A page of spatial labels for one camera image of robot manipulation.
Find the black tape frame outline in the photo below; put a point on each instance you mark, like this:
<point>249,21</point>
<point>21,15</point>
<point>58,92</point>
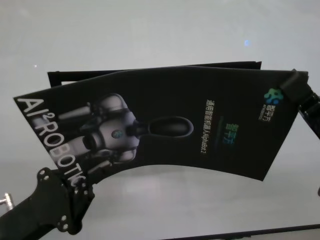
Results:
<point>53,77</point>

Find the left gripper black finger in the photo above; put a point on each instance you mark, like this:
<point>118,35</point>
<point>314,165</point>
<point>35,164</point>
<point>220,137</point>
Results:
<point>87,194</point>
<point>76,202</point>

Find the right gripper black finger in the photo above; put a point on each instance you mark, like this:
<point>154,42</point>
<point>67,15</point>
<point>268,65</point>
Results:
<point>295,86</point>

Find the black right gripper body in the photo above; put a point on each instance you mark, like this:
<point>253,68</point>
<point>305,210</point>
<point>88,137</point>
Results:
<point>313,110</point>

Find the black robot print poster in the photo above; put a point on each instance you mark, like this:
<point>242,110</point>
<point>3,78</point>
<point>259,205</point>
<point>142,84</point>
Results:
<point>162,115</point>

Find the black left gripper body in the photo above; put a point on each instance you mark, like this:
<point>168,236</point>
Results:
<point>27,211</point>

